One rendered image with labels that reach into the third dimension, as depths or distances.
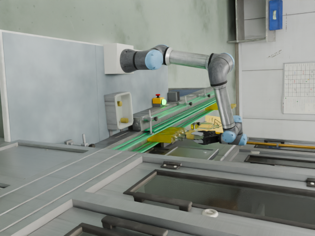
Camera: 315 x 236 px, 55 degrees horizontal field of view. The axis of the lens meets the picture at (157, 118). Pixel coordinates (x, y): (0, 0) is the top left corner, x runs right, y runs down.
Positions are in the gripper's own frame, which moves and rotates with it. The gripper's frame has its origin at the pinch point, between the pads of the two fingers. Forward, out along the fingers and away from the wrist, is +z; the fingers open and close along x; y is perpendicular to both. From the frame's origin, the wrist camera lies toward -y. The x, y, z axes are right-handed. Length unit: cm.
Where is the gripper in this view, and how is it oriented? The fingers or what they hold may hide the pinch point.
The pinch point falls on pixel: (192, 136)
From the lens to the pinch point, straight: 209.6
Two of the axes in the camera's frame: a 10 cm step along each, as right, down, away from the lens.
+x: -0.6, -9.8, -1.9
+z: -8.8, -0.4, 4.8
